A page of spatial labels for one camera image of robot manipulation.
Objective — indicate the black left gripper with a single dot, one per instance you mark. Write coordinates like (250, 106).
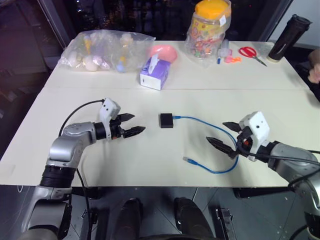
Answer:
(117, 128)

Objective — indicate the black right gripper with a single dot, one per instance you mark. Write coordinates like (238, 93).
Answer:
(245, 140)

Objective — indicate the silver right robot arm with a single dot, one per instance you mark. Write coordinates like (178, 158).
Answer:
(292, 160)

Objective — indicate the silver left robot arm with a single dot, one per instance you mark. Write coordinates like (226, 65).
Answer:
(72, 140)

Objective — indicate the small black adapter box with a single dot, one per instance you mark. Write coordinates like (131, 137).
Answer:
(166, 121)

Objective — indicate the person's bare hand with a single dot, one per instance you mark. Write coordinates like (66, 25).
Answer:
(315, 75)

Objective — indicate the purple tissue box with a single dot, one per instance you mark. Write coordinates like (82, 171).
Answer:
(155, 75)

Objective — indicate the white toy egg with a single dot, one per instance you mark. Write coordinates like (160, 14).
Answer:
(89, 63)

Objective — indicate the pink plastic bowl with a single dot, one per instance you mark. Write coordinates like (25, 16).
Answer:
(166, 52)

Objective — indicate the clear plastic bag of toys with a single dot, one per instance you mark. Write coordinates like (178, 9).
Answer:
(100, 47)

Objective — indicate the dark rounded robot leg shape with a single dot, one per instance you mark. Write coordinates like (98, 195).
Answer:
(190, 220)

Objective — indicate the person's dark sleeve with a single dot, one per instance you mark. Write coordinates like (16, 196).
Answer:
(313, 90)

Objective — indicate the candy jar with yellow lid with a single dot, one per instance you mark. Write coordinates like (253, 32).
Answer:
(208, 32)

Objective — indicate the black thermos bottle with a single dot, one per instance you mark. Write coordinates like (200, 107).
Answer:
(287, 37)

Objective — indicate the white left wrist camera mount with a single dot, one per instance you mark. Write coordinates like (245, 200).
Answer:
(110, 107)

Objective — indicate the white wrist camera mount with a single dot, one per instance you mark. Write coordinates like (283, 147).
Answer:
(110, 107)
(258, 125)

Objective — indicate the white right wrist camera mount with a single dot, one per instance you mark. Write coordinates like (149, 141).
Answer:
(258, 125)

